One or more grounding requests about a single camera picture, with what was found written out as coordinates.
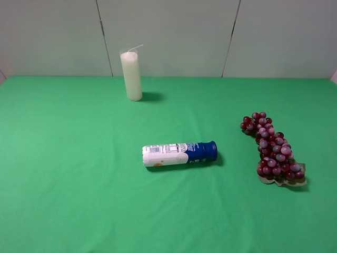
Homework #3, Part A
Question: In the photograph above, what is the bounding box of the red grape bunch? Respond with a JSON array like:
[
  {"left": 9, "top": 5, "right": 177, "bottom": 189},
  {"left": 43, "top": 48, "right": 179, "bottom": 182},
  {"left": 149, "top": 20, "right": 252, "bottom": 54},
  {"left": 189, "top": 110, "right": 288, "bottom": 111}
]
[{"left": 240, "top": 112, "right": 307, "bottom": 187}]

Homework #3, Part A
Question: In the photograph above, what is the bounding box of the white and blue bottle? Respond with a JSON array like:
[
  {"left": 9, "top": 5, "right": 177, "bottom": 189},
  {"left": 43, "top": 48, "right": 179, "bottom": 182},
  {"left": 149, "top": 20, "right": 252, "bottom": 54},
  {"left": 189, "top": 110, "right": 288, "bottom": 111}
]
[{"left": 142, "top": 141, "right": 218, "bottom": 167}]

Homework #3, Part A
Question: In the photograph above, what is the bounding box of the tall white candle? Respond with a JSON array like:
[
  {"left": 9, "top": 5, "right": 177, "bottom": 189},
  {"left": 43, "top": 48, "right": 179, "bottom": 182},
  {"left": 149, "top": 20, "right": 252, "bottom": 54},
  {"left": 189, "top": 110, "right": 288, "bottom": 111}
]
[{"left": 120, "top": 44, "right": 143, "bottom": 101}]

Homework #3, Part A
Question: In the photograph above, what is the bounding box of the green table cloth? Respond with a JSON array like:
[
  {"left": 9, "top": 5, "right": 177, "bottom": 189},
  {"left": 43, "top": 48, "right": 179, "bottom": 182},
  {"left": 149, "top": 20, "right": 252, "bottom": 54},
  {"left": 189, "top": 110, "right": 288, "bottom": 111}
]
[{"left": 1, "top": 76, "right": 336, "bottom": 252}]

